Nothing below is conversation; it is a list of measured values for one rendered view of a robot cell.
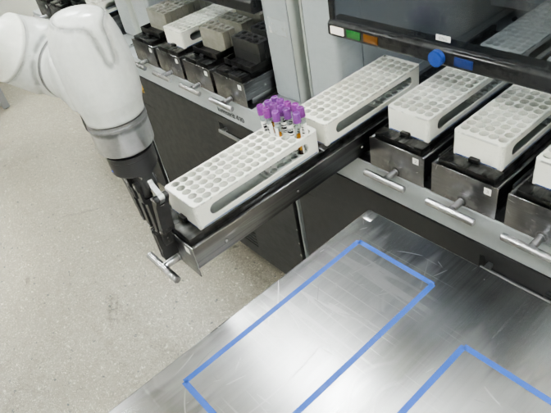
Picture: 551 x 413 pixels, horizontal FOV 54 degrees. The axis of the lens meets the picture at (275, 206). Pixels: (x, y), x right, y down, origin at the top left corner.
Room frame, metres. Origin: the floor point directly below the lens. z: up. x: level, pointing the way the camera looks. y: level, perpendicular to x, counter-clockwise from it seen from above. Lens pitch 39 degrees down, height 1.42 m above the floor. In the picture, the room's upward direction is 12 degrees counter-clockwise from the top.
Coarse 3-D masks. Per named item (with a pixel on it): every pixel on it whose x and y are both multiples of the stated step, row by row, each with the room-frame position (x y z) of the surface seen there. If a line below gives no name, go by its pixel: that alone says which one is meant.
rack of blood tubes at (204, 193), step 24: (240, 144) 0.90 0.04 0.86; (264, 144) 0.89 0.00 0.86; (288, 144) 0.87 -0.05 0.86; (312, 144) 0.89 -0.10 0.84; (216, 168) 0.85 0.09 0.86; (240, 168) 0.82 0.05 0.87; (264, 168) 0.82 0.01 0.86; (288, 168) 0.85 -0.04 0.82; (168, 192) 0.80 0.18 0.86; (192, 192) 0.78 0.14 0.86; (216, 192) 0.76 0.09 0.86; (240, 192) 0.83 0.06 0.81; (192, 216) 0.74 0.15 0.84; (216, 216) 0.75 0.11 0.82
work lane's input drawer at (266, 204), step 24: (384, 120) 0.97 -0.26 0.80; (336, 144) 0.91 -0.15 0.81; (360, 144) 0.93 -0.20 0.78; (312, 168) 0.86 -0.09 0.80; (336, 168) 0.89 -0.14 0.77; (264, 192) 0.80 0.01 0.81; (288, 192) 0.82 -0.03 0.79; (240, 216) 0.76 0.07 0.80; (264, 216) 0.78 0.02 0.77; (192, 240) 0.71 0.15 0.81; (216, 240) 0.72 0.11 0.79; (168, 264) 0.73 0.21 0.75; (192, 264) 0.71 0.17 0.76
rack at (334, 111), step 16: (368, 64) 1.12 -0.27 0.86; (384, 64) 1.11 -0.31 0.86; (400, 64) 1.09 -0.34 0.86; (416, 64) 1.07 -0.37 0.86; (352, 80) 1.06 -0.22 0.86; (368, 80) 1.06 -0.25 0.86; (384, 80) 1.03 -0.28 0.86; (400, 80) 1.03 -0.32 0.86; (416, 80) 1.06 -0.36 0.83; (320, 96) 1.03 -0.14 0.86; (336, 96) 1.01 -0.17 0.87; (352, 96) 1.00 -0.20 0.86; (368, 96) 0.98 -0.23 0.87; (384, 96) 1.03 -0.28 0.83; (400, 96) 1.03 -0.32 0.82; (320, 112) 0.96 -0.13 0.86; (336, 112) 0.94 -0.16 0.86; (352, 112) 0.95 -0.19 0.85; (368, 112) 0.98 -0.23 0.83; (320, 128) 0.92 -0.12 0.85; (336, 128) 0.98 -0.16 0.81; (352, 128) 0.95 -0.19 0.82
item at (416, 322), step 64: (320, 256) 0.60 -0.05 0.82; (384, 256) 0.57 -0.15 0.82; (448, 256) 0.55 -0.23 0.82; (256, 320) 0.50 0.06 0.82; (320, 320) 0.48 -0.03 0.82; (384, 320) 0.46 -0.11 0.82; (448, 320) 0.44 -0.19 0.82; (512, 320) 0.41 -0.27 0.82; (192, 384) 0.42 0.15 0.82; (256, 384) 0.40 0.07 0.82; (320, 384) 0.38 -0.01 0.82; (384, 384) 0.36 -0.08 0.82; (448, 384) 0.35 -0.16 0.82; (512, 384) 0.33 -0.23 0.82
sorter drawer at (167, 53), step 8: (160, 48) 1.62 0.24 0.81; (168, 48) 1.59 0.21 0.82; (176, 48) 1.57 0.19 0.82; (192, 48) 1.57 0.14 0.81; (160, 56) 1.62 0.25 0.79; (168, 56) 1.58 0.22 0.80; (176, 56) 1.55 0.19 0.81; (184, 56) 1.54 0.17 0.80; (160, 64) 1.64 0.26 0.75; (168, 64) 1.59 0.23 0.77; (176, 64) 1.54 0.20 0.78; (152, 72) 1.60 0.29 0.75; (168, 72) 1.57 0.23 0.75; (176, 72) 1.56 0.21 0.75; (184, 72) 1.53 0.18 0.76; (168, 80) 1.52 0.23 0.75
